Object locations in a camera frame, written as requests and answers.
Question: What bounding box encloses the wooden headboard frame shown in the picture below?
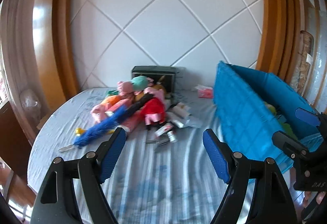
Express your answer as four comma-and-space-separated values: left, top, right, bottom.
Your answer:
33, 0, 78, 111

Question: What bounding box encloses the pink tissue packet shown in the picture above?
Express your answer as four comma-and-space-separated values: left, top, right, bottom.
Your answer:
195, 85, 213, 99

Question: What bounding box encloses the green frog plush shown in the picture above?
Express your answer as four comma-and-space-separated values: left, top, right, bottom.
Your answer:
264, 102, 298, 140

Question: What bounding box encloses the black hairbrush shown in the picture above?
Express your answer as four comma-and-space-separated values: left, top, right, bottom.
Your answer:
125, 93, 154, 118

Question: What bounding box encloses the blue fabric storage bin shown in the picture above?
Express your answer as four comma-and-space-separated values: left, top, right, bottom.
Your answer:
213, 62, 323, 172

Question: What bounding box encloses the pink plush toy pile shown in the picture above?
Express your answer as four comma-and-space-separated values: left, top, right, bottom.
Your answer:
90, 81, 142, 124

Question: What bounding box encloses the dark metal box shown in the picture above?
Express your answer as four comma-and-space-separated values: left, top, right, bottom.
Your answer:
131, 65, 185, 98

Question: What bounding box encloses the red dress pig plush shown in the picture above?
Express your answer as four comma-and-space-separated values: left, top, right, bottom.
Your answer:
141, 87, 166, 131

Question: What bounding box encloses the teal plush toy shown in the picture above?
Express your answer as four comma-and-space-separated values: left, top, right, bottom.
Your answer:
130, 75, 149, 92

